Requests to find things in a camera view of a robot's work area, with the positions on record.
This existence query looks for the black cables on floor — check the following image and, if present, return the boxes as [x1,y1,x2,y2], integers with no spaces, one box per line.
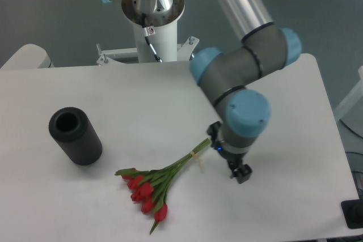
[339,118,363,200]

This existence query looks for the black ribbed cylindrical vase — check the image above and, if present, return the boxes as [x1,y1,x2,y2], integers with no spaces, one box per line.
[48,107,103,165]

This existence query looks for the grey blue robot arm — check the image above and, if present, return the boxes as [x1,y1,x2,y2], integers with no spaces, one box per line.
[101,0,302,183]

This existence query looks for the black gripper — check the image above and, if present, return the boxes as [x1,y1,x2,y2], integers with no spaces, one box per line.
[206,121,252,184]

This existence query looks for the black cable on pedestal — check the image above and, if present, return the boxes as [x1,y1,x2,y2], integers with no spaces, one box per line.
[141,12,164,63]

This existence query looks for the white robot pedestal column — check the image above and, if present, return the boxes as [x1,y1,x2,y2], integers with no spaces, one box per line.
[121,0,185,63]

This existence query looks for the black device at table edge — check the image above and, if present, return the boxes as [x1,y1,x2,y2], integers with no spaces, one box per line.
[341,199,362,230]

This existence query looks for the red tulip bouquet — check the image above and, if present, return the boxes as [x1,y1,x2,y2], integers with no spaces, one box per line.
[115,138,211,234]

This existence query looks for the white rounded side table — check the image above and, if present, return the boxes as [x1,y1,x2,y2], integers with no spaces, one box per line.
[1,44,54,71]

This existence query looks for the white base mounting frame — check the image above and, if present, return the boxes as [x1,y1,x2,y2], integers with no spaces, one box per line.
[96,36,200,66]

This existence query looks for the white furniture at right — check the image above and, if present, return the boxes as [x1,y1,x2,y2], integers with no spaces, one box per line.
[333,66,362,123]

